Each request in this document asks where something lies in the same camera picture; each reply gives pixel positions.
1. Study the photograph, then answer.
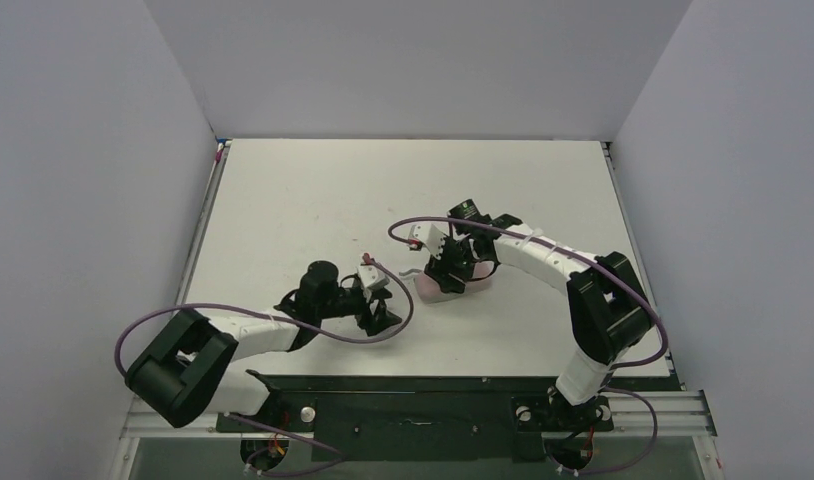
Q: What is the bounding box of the purple cable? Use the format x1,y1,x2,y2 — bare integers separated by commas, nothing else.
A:
387,217,671,477
114,256,416,478

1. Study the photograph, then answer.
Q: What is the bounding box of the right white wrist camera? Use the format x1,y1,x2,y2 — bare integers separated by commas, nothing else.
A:
407,223,449,259

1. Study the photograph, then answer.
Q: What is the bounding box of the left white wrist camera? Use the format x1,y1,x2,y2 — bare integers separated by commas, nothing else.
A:
356,264,390,292

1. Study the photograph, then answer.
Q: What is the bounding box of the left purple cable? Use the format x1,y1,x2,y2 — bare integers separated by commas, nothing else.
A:
114,256,416,478

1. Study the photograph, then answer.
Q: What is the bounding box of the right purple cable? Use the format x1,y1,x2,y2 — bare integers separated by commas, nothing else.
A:
387,217,671,477

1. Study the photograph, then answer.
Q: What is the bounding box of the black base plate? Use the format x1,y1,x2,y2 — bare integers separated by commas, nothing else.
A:
213,376,664,464

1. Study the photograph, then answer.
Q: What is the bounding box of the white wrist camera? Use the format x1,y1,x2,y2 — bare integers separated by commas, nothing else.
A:
407,223,449,259
356,264,390,292

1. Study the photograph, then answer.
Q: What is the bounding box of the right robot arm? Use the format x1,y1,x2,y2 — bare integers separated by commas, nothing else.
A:
409,200,654,406

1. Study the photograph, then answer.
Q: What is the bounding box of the pink umbrella case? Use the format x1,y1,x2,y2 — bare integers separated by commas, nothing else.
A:
398,262,493,304

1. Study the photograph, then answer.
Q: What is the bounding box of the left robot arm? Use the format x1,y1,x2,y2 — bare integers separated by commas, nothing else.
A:
113,256,412,428

